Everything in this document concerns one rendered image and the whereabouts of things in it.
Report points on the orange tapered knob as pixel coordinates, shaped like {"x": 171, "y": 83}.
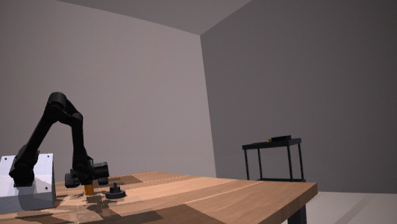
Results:
{"x": 88, "y": 189}

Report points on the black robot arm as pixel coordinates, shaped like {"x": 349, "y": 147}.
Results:
{"x": 58, "y": 108}

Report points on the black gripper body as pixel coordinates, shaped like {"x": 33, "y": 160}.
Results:
{"x": 71, "y": 182}

